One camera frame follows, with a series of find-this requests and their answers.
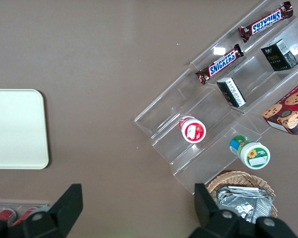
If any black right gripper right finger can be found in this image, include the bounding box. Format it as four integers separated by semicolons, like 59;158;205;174
191;182;297;238

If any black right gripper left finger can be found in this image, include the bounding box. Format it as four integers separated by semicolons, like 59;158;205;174
0;183;83;238

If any light wicker basket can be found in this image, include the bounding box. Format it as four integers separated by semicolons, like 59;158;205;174
205;170;279;225

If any cream rectangular tray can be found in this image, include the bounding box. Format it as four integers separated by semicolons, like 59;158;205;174
0;89;50;171

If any red cola bottle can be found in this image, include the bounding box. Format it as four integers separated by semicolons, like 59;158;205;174
0;209;18;223
12;207;39;226

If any silver foil wrapped package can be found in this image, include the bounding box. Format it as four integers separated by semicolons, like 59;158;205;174
214;185;276;224

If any clear acrylic bottle rack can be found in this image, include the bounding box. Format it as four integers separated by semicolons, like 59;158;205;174
0;199;51;224

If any green lid yogurt cup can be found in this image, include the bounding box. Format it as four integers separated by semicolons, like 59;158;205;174
229;134;272;171

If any red lid yogurt cup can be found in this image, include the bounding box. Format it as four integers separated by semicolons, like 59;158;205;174
178;114;207;144

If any clear acrylic stepped display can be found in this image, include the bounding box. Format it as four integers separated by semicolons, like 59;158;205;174
134;0;298;195

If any small black carton box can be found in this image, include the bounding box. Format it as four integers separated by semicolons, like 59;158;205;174
260;38;298;72
216;76;247;109

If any red cookie box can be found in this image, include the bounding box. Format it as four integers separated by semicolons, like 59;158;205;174
262;78;298;136

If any Snickers chocolate bar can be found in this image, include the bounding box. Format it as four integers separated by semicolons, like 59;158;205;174
238;1;295;44
195;43;245;86

